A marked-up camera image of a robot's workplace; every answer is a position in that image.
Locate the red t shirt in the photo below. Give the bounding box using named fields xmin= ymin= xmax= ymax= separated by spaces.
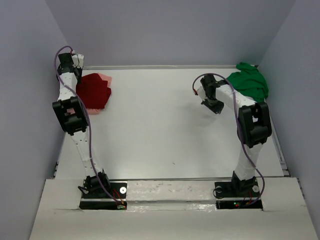
xmin=76 ymin=73 xmax=112 ymax=111

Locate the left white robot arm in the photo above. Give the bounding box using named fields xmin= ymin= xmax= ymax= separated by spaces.
xmin=52 ymin=52 xmax=113 ymax=199

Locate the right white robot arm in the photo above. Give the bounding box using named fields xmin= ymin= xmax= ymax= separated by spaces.
xmin=196 ymin=73 xmax=272 ymax=199

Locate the pink t shirt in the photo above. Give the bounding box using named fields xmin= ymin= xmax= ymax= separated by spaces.
xmin=85 ymin=73 xmax=112 ymax=115

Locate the green t shirt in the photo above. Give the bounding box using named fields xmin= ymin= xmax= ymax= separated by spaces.
xmin=227 ymin=62 xmax=269 ymax=102

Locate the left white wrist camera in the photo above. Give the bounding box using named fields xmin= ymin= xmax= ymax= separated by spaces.
xmin=71 ymin=50 xmax=84 ymax=69

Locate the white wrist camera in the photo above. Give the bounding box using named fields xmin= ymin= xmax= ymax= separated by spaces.
xmin=194 ymin=86 xmax=207 ymax=101
xmin=71 ymin=50 xmax=84 ymax=69

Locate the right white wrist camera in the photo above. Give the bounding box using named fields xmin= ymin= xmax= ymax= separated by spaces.
xmin=194 ymin=86 xmax=207 ymax=101

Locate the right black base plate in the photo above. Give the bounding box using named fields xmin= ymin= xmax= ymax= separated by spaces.
xmin=212 ymin=181 xmax=263 ymax=210

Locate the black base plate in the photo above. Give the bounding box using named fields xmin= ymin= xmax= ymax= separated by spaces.
xmin=78 ymin=181 xmax=128 ymax=211
xmin=212 ymin=181 xmax=263 ymax=210

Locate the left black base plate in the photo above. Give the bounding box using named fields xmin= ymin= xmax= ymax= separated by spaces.
xmin=78 ymin=181 xmax=128 ymax=211

